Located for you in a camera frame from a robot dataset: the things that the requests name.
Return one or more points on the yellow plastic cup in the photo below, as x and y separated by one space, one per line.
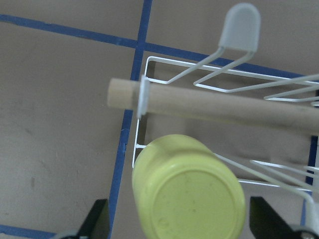
183 191

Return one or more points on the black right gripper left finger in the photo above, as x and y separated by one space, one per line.
97 223

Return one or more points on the white wire cup rack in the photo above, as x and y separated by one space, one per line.
270 103

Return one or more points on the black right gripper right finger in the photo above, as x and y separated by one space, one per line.
265 222

